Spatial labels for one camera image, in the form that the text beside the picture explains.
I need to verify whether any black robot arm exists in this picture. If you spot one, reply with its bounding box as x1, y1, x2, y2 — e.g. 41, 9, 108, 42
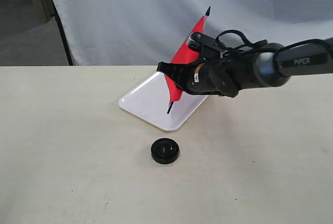
157, 30, 332, 97

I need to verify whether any black backdrop stand pole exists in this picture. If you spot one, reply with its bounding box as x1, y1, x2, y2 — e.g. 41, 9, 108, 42
53, 5, 74, 66

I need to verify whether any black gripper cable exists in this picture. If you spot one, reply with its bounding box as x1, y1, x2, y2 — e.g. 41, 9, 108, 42
215, 29, 333, 58

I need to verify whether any white backdrop cloth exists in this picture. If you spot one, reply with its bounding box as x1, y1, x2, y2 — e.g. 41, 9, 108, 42
53, 0, 332, 65

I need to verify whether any red flag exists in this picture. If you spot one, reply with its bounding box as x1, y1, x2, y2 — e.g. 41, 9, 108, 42
165, 6, 211, 114

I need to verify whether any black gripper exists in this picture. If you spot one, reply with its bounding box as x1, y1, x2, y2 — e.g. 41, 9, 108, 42
157, 32, 244, 98

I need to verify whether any black round flag base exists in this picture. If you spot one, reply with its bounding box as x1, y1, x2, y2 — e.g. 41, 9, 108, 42
150, 138, 180, 165

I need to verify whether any white rectangular plastic tray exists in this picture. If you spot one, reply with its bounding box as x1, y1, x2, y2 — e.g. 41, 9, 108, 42
118, 72, 207, 131

